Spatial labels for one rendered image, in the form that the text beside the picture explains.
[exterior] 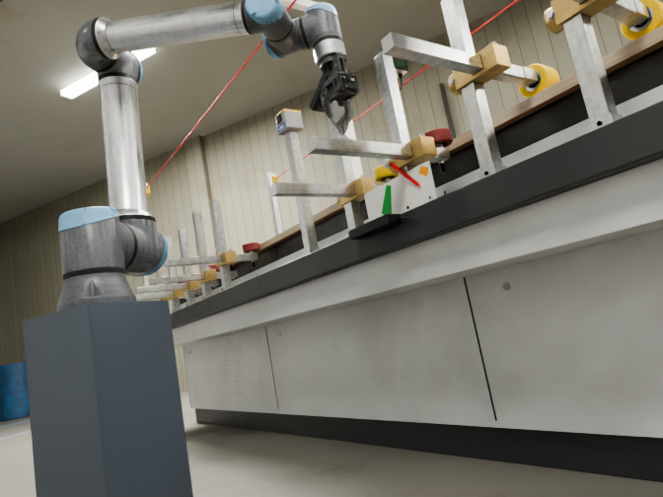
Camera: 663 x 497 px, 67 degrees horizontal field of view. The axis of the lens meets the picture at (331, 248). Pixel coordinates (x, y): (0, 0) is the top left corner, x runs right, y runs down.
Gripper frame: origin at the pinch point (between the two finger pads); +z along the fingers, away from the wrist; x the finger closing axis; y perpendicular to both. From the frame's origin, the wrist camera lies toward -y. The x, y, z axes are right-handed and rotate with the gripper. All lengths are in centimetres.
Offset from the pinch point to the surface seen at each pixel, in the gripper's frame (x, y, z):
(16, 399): -48, -811, 61
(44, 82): -20, -411, -242
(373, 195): 5.3, 1.8, 19.8
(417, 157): 5.3, 20.8, 16.3
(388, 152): -3.0, 19.4, 14.9
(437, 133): 14.6, 20.9, 9.3
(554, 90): 25, 48, 10
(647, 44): 25, 68, 11
